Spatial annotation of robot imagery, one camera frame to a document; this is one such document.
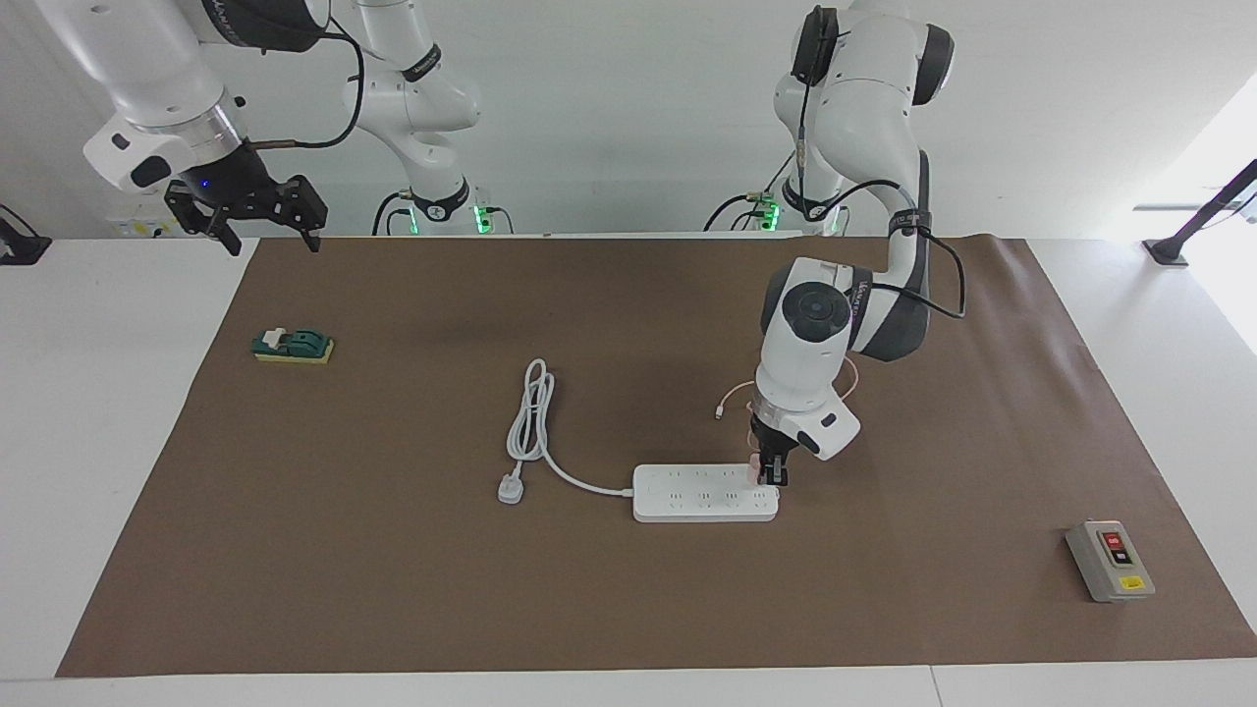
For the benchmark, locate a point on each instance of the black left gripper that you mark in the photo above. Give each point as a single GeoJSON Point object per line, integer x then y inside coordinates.
{"type": "Point", "coordinates": [774, 442]}

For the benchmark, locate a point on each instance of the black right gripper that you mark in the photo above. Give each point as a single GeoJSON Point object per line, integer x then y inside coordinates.
{"type": "Point", "coordinates": [244, 191]}

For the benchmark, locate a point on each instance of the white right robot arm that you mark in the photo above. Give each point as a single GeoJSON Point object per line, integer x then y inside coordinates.
{"type": "Point", "coordinates": [147, 79]}

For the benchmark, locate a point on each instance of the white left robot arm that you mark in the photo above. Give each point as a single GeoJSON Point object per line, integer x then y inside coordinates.
{"type": "Point", "coordinates": [805, 363]}

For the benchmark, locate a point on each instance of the white power strip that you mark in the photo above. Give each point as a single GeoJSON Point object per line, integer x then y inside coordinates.
{"type": "Point", "coordinates": [697, 496]}

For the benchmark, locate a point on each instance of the brown table mat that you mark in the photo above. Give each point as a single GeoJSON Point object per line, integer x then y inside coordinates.
{"type": "Point", "coordinates": [589, 609]}

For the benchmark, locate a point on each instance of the black desk clamp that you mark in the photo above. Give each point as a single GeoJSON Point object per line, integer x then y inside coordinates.
{"type": "Point", "coordinates": [20, 250]}

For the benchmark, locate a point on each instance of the black angled stand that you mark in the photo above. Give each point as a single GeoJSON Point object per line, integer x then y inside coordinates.
{"type": "Point", "coordinates": [1166, 250]}

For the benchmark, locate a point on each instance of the green knife switch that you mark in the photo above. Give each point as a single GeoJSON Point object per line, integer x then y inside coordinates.
{"type": "Point", "coordinates": [293, 345]}

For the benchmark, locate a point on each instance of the grey on-off switch box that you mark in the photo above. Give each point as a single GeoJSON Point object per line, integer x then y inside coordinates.
{"type": "Point", "coordinates": [1110, 562]}

